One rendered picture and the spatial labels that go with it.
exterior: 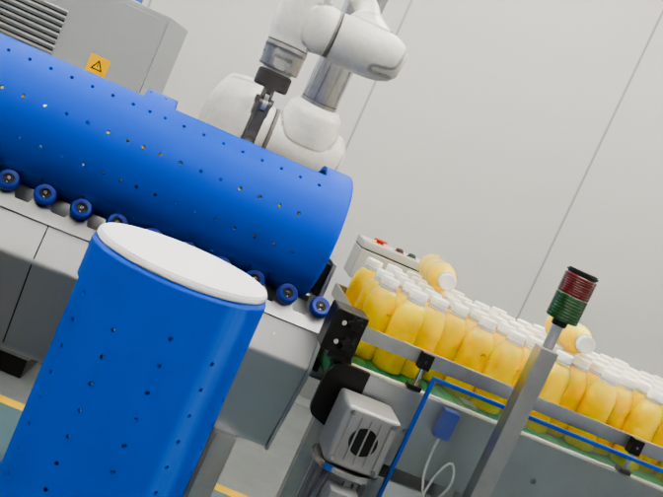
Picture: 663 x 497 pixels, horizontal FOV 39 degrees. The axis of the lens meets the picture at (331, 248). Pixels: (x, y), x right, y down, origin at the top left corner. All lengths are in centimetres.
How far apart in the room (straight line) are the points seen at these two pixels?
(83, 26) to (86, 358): 227
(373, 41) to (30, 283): 85
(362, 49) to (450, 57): 279
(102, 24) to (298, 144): 123
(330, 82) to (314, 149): 18
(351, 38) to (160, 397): 92
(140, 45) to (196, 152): 162
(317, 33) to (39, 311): 80
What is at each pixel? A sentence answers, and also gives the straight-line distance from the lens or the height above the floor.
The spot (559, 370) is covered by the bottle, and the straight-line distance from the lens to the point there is 208.
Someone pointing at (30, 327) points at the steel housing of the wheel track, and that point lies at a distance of 203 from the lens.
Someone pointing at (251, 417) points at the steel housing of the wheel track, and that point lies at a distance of 206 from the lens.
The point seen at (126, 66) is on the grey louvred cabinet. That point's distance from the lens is 350.
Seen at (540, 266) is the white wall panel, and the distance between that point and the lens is 491.
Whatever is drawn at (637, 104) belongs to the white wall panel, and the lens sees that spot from 499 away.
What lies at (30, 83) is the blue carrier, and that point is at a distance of 193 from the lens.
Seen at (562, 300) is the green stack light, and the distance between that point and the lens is 181.
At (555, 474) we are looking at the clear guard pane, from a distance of 204.
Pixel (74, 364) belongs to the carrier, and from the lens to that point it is 141.
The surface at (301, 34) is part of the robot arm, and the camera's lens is 198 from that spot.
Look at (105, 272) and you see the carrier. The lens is 138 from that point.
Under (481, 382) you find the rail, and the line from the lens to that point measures 199.
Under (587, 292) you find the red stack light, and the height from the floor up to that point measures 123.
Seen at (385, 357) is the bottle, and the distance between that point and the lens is 197.
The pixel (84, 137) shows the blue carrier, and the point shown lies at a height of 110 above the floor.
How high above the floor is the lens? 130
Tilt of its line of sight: 6 degrees down
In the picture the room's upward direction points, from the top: 24 degrees clockwise
